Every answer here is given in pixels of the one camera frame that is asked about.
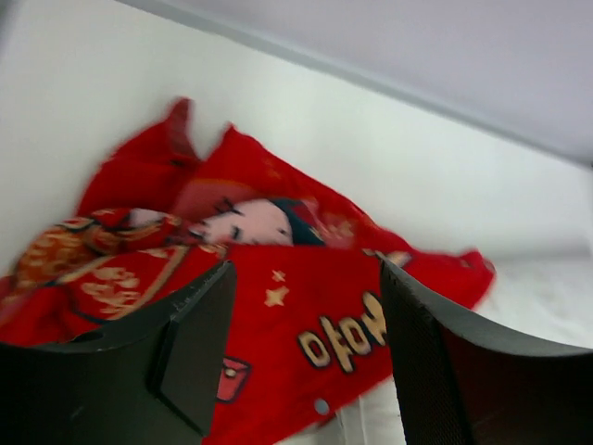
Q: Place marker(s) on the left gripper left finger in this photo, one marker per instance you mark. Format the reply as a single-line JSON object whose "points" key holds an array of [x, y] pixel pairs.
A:
{"points": [[150, 377]]}

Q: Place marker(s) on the white pillow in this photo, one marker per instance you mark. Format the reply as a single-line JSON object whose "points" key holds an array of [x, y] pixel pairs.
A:
{"points": [[551, 299]]}

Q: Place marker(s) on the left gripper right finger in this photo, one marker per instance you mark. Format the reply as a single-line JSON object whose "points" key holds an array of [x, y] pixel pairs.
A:
{"points": [[463, 379]]}

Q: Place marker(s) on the red printed pillowcase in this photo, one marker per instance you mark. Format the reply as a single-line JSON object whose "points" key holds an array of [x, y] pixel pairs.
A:
{"points": [[307, 319]]}

